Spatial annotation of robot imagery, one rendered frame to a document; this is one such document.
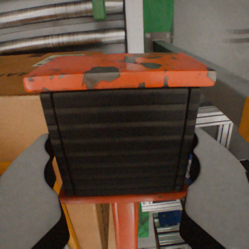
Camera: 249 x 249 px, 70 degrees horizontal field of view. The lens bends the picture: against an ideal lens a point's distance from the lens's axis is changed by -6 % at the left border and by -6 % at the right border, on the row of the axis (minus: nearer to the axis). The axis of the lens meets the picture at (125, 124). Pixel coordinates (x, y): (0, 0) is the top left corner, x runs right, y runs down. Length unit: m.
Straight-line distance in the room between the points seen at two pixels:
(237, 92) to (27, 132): 0.34
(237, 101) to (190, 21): 0.94
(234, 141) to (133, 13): 1.09
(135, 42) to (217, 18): 0.80
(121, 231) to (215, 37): 1.24
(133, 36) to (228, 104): 0.34
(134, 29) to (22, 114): 0.41
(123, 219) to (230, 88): 0.29
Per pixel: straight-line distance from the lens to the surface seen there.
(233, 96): 0.37
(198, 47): 1.28
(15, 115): 0.30
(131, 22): 0.59
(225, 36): 1.35
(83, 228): 0.46
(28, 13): 0.69
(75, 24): 0.71
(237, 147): 1.47
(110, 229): 1.26
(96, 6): 0.55
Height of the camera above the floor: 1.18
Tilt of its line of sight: 61 degrees down
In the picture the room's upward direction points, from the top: 176 degrees clockwise
